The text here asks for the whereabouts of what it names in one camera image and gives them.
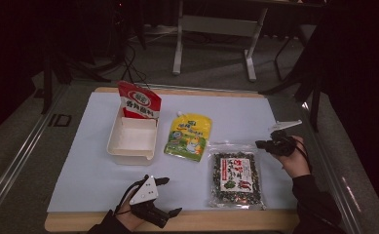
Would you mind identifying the red seasoning packet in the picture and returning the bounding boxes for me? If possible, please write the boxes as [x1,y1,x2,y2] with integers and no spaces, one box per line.
[117,80,163,120]

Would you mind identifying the metal floor rail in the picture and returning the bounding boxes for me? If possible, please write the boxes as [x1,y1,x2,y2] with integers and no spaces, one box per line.
[0,84,68,222]
[301,100,365,234]

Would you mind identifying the clear bag of dark spice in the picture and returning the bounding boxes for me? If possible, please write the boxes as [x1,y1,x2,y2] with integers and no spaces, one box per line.
[208,140,267,211]

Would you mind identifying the hand-held gripper cable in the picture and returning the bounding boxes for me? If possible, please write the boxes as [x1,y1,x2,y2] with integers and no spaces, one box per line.
[292,136,313,173]
[113,179,146,216]

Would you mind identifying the white metal desk frame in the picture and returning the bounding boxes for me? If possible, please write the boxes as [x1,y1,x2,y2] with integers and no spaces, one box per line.
[171,0,269,83]

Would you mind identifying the yellow spouted sauce pouch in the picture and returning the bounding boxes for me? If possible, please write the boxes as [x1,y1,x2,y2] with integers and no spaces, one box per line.
[163,111,213,163]

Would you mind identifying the black chair frame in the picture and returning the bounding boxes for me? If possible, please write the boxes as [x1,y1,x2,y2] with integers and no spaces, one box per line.
[259,32,324,133]

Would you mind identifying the white plastic storage box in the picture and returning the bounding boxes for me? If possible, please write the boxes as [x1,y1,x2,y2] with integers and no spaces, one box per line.
[106,106,160,166]

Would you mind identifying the black floor cables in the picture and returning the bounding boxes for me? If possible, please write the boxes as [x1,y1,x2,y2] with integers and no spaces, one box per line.
[118,42,152,91]

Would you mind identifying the black metal stand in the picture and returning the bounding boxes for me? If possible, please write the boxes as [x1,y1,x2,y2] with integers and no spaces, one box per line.
[40,48,113,115]

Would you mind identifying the right hand-held gripper cable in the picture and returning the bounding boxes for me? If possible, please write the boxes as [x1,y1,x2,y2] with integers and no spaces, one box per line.
[292,136,313,173]

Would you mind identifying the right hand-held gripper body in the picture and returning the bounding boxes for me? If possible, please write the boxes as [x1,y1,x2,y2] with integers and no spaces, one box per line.
[264,120,304,157]

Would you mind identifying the left hand-held gripper cable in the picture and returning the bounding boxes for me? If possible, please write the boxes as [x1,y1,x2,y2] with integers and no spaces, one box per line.
[113,179,146,216]

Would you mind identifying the person's right hand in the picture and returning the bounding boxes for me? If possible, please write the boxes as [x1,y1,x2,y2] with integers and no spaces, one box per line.
[274,136,312,179]

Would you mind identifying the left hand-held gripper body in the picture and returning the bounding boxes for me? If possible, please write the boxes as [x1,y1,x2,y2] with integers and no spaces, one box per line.
[128,175,172,229]

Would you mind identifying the light blue table mat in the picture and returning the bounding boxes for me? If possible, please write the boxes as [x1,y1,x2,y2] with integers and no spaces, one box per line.
[46,92,303,214]

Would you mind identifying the person's left hand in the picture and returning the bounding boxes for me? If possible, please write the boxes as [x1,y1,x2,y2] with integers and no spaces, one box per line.
[117,191,146,232]

